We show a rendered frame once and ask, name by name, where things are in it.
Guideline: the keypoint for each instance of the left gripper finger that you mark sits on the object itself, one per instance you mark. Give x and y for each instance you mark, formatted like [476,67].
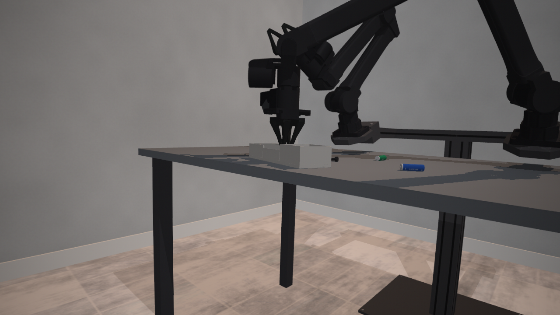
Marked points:
[275,123]
[298,126]

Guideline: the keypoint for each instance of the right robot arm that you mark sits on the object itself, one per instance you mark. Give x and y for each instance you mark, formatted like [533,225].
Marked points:
[324,70]

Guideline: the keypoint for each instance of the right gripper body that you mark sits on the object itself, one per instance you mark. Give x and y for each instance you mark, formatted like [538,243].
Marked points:
[301,60]

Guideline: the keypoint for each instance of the row of three labelled bins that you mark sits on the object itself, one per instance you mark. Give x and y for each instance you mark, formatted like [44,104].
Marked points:
[293,155]

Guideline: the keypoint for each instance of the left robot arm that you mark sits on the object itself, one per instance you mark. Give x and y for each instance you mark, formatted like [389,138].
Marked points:
[529,86]

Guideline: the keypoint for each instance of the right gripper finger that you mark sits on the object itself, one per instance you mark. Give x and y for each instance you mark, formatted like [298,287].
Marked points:
[285,26]
[269,31]

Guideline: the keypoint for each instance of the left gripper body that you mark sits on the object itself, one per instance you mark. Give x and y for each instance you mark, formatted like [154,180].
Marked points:
[287,105]

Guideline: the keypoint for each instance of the blue aa battery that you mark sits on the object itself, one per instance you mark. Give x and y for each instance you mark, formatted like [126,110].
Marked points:
[412,167]

